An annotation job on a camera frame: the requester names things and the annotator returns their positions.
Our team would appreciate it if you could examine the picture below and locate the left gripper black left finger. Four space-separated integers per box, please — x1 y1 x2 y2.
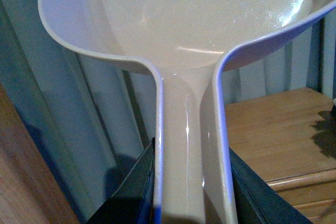
90 138 155 223

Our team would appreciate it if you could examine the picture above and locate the wooden bed frame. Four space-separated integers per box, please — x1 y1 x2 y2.
1 88 79 223

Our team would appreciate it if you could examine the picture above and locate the wooden nightstand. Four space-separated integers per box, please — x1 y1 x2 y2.
225 88 335 223

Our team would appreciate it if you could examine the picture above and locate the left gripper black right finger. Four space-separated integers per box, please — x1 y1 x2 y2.
229 150 311 223

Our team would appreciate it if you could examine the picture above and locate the beige plastic dustpan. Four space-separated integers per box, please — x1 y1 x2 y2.
38 0 335 223

